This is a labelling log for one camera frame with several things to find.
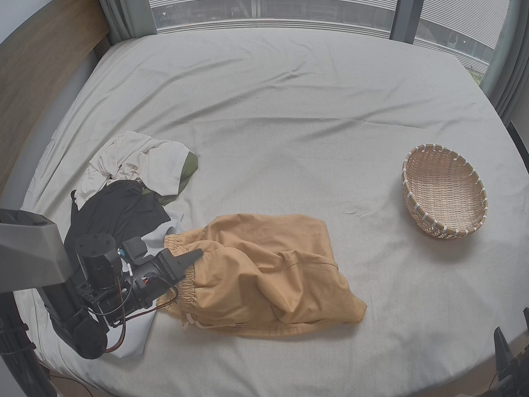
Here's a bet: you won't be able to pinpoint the grey-green curtain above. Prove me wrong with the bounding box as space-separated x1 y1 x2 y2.
76 0 160 49
479 0 529 119

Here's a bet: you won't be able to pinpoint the tan shorts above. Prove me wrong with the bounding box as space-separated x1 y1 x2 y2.
159 213 368 338

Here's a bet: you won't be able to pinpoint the white garment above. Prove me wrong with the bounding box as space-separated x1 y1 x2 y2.
74 131 193 212

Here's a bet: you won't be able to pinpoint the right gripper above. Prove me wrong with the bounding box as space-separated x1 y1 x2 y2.
494 306 529 397

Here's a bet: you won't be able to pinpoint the window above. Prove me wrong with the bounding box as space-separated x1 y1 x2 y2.
141 0 513 88

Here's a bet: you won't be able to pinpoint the bed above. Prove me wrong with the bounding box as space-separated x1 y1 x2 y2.
0 0 529 397

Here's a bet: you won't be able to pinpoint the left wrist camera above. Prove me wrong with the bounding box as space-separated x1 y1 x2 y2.
122 238 147 265

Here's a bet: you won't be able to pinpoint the black garment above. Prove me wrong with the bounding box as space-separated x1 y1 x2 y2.
68 180 172 255

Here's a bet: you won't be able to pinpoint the pale blue garment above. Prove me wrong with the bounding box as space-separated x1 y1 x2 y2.
89 211 184 361

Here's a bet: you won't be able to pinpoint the round woven basket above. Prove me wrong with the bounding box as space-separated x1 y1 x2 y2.
401 143 489 239

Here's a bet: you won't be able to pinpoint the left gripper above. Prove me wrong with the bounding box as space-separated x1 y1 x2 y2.
129 248 204 308

